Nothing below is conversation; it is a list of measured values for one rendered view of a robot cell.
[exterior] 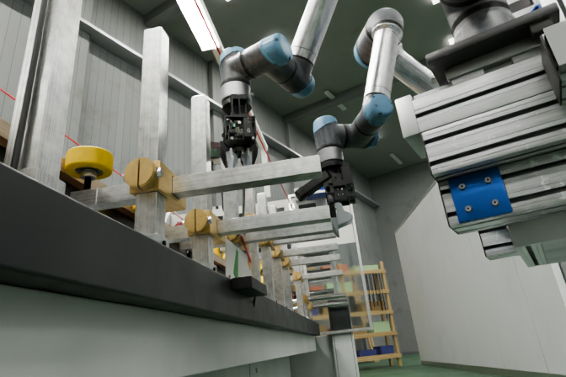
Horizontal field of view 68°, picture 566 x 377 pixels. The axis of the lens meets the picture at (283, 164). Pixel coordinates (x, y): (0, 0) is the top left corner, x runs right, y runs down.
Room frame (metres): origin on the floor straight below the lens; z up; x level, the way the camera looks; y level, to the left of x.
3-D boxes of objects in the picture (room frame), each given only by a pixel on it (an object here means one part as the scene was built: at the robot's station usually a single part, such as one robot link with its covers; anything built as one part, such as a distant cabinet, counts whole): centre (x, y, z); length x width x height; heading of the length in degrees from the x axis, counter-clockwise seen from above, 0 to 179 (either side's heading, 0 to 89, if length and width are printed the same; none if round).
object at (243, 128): (0.87, 0.10, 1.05); 0.09 x 0.08 x 0.12; 13
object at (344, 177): (1.13, -0.15, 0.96); 0.09 x 0.08 x 0.12; 83
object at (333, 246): (1.91, 0.04, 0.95); 0.50 x 0.04 x 0.04; 83
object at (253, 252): (1.37, 0.13, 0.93); 0.04 x 0.04 x 0.48; 83
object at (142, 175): (0.65, 0.21, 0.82); 0.14 x 0.06 x 0.05; 173
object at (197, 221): (0.90, 0.18, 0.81); 0.14 x 0.06 x 0.05; 173
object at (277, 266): (1.87, 0.07, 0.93); 0.04 x 0.04 x 0.48; 83
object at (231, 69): (0.88, 0.10, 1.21); 0.09 x 0.08 x 0.11; 59
